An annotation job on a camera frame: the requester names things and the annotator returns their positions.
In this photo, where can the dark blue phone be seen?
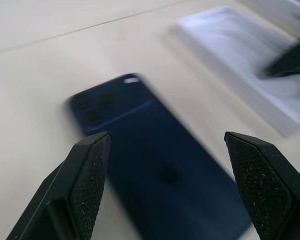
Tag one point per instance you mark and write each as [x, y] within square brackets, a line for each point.
[150, 160]

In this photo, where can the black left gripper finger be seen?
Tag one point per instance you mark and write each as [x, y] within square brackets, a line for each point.
[267, 190]
[291, 61]
[75, 195]

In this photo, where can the white phone box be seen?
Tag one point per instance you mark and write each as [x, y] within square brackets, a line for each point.
[242, 62]

